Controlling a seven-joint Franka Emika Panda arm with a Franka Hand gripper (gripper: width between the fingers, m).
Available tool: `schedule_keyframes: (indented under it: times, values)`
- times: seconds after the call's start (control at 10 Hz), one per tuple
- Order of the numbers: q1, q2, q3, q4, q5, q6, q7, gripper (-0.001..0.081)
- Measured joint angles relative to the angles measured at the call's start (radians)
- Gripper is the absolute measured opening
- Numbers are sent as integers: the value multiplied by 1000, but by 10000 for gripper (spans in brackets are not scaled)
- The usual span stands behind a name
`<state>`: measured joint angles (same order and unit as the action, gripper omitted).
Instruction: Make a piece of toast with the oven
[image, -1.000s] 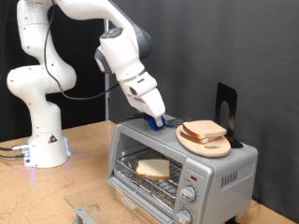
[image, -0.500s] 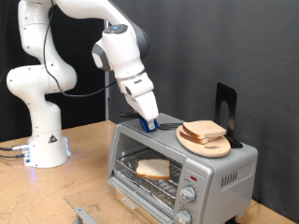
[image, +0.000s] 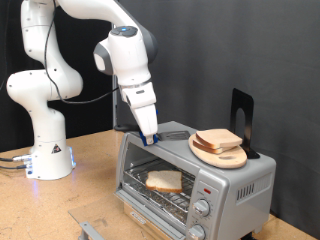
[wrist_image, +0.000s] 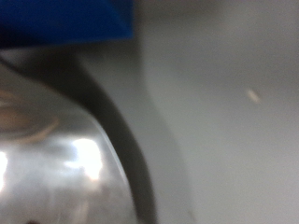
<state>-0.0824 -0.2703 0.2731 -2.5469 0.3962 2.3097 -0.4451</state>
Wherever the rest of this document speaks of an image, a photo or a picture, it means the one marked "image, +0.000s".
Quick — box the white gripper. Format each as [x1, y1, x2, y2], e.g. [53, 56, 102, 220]
[119, 80, 160, 145]

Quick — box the metal spatula with blue block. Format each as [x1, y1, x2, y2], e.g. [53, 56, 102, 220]
[114, 123, 192, 147]

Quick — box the glass oven door with handle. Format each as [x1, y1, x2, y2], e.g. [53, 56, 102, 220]
[68, 190, 188, 240]

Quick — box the silver oven knob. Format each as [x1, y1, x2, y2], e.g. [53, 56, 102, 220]
[192, 198, 212, 218]
[187, 223, 207, 240]

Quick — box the silver toaster oven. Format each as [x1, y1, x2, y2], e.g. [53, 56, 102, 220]
[114, 120, 278, 240]

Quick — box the vertical metal pole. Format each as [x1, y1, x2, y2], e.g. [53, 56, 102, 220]
[111, 23, 119, 130]

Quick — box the black curtain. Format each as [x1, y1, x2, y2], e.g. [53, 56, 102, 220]
[0, 0, 116, 153]

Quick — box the round wooden cutting board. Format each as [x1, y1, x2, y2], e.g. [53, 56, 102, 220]
[188, 133, 249, 170]

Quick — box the black metal bookend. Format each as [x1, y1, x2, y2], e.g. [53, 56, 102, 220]
[229, 88, 261, 160]

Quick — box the grey backdrop cloth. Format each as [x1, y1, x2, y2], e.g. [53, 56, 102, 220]
[116, 0, 320, 239]

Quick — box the wire oven rack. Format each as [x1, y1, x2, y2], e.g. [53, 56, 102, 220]
[123, 159, 197, 214]

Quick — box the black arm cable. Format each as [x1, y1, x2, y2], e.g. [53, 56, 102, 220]
[43, 0, 120, 105]

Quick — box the base cable with metal plug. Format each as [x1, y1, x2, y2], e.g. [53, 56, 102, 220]
[0, 153, 33, 163]

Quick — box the thin black base cable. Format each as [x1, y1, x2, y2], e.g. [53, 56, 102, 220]
[0, 163, 29, 171]

